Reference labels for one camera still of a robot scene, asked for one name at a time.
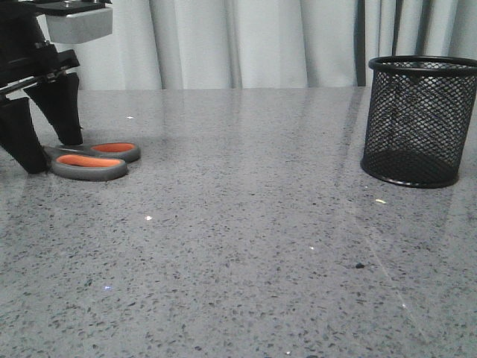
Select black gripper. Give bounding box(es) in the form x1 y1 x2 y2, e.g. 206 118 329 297
1 1 83 174

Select grey orange handled scissors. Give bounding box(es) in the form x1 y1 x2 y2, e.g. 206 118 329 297
43 142 141 181

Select black mesh pen bucket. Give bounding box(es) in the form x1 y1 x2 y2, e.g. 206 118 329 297
361 55 476 188

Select light grey curtain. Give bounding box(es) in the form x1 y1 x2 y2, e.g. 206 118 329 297
75 1 476 90

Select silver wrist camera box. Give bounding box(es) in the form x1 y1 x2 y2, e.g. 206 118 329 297
33 1 113 44

